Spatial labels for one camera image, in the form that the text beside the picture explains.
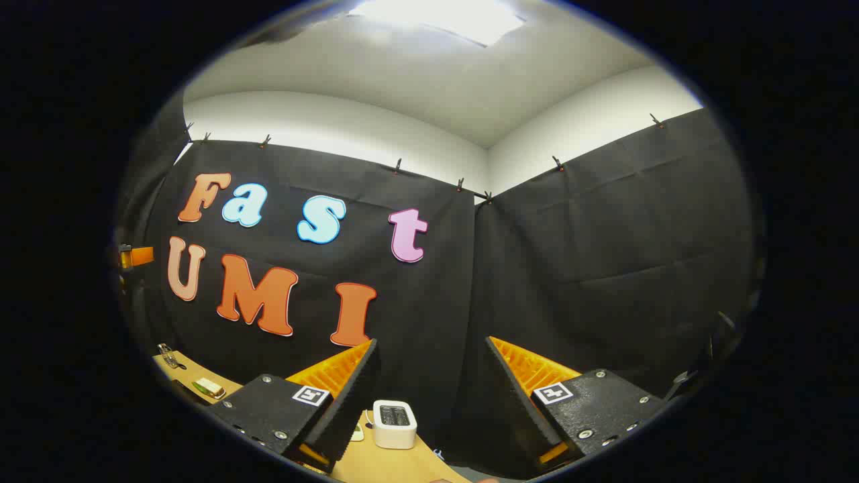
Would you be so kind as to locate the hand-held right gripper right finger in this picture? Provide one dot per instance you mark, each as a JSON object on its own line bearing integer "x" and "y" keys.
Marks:
{"x": 513, "y": 402}

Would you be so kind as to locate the sandwich with lettuce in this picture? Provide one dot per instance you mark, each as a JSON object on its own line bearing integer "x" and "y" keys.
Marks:
{"x": 209, "y": 388}

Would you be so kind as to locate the white toaster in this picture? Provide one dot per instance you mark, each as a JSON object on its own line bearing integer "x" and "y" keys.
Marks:
{"x": 394, "y": 429}

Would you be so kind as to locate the row of black cloth clips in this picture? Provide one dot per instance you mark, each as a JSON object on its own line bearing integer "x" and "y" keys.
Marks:
{"x": 398, "y": 166}

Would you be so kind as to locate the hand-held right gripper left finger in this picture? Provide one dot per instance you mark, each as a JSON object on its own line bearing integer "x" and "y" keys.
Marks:
{"x": 349, "y": 409}

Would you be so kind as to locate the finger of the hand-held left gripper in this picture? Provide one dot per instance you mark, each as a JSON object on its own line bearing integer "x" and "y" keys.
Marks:
{"x": 142, "y": 255}

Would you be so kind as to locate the ceiling light panel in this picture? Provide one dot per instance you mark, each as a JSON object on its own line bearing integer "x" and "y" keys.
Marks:
{"x": 436, "y": 17}

